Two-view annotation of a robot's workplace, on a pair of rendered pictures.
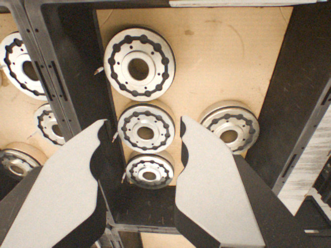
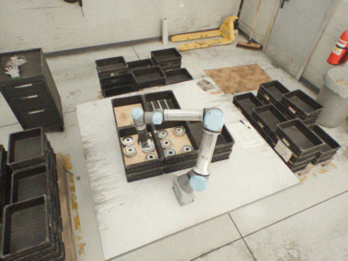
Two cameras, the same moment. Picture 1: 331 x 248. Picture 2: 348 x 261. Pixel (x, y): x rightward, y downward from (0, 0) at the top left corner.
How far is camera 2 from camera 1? 1.68 m
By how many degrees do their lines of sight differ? 13
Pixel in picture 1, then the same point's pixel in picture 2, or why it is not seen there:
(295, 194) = (86, 138)
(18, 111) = (178, 144)
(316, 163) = (87, 151)
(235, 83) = (131, 160)
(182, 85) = (142, 157)
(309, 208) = (29, 125)
